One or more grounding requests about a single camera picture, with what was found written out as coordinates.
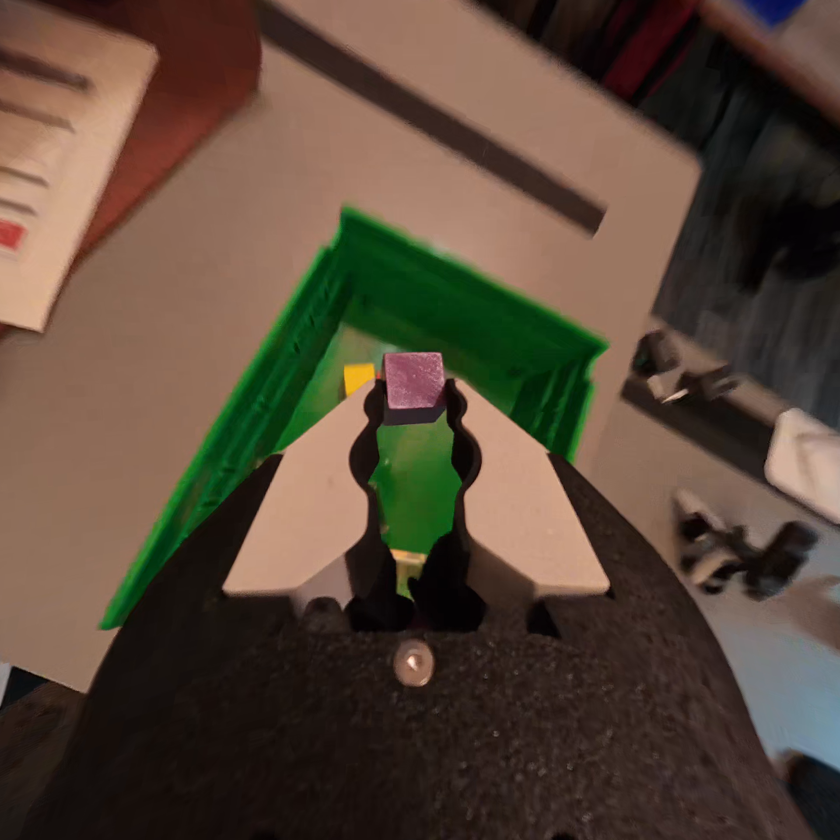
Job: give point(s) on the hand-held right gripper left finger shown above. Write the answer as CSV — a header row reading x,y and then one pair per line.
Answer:
x,y
308,518

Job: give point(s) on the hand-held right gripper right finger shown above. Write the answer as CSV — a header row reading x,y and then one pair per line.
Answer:
x,y
525,518

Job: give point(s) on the yellow wooden cube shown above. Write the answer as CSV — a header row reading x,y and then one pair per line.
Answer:
x,y
358,380

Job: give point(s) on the purple wooden cube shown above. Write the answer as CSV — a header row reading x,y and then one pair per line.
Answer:
x,y
413,384

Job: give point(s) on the green plastic bin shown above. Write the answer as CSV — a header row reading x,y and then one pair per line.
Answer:
x,y
420,295

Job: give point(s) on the light grey desk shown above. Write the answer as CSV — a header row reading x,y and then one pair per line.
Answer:
x,y
164,328
774,656

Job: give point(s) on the white printed paper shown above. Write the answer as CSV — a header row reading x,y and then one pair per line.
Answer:
x,y
65,164

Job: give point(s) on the brown edged grey table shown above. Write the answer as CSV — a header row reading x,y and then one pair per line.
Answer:
x,y
774,56

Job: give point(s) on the small blue container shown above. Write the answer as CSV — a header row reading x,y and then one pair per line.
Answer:
x,y
774,8

